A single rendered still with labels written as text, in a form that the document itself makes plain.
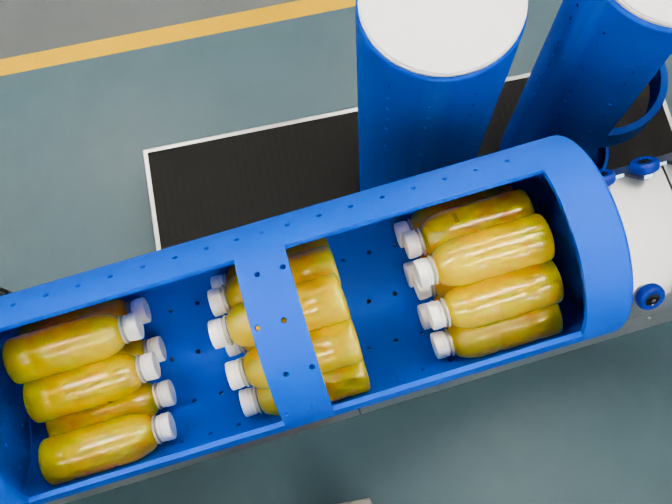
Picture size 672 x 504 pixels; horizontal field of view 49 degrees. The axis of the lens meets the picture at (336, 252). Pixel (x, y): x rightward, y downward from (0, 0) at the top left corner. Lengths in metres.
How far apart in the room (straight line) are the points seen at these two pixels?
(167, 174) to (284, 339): 1.33
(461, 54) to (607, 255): 0.44
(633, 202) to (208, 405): 0.76
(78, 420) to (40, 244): 1.30
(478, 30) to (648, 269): 0.47
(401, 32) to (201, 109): 1.24
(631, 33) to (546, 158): 0.43
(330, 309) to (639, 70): 0.77
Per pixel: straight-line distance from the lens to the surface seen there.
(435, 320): 1.00
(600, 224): 0.94
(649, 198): 1.32
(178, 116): 2.39
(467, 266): 0.96
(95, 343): 1.04
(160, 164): 2.17
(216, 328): 0.97
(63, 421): 1.15
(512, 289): 1.00
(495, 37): 1.25
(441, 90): 1.25
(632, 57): 1.41
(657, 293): 1.22
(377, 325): 1.15
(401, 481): 2.10
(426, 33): 1.24
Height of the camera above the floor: 2.09
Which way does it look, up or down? 75 degrees down
